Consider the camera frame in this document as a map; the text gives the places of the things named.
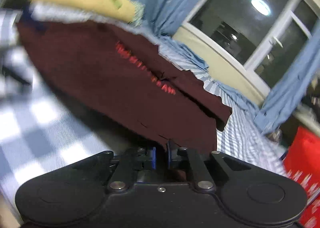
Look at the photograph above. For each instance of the red fabric tote bag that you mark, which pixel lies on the red fabric tote bag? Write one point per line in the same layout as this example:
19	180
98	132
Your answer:
302	164

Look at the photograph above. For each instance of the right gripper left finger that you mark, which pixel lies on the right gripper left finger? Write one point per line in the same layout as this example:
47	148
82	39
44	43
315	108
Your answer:
129	165

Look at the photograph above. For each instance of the white framed window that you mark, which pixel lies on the white framed window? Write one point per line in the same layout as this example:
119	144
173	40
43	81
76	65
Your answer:
260	38

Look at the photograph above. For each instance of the maroon printed sweater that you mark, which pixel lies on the maroon printed sweater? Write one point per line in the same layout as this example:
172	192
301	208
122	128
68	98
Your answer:
122	75

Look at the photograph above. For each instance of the green checkered pillow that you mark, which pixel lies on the green checkered pillow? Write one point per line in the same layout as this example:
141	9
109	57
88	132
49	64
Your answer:
138	15

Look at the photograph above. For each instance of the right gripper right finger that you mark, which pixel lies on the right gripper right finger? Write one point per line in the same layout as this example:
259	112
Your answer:
191	163

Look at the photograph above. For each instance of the right blue star curtain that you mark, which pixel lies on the right blue star curtain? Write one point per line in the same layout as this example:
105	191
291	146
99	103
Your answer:
288	91

